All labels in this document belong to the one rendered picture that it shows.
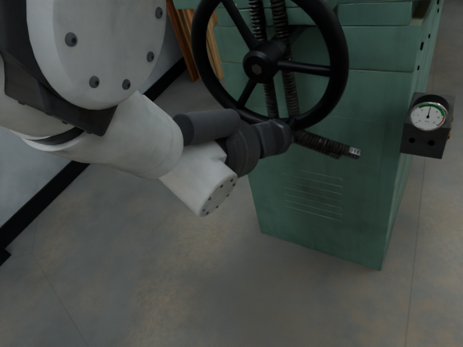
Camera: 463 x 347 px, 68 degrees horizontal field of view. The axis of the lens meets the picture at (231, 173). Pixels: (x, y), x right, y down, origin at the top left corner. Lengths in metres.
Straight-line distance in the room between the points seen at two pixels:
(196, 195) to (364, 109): 0.53
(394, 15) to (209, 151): 0.45
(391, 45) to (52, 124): 0.64
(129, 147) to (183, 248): 1.16
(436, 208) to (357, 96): 0.76
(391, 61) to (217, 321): 0.90
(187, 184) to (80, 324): 1.10
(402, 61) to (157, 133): 0.56
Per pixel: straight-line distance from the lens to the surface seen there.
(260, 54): 0.59
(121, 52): 0.17
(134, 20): 0.17
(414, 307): 1.22
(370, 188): 0.97
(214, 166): 0.37
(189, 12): 2.30
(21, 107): 0.19
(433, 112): 0.72
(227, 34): 0.86
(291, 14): 0.66
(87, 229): 1.69
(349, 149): 0.77
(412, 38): 0.73
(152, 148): 0.28
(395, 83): 0.77
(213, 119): 0.38
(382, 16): 0.72
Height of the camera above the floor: 1.07
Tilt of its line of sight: 42 degrees down
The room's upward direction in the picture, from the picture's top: 16 degrees counter-clockwise
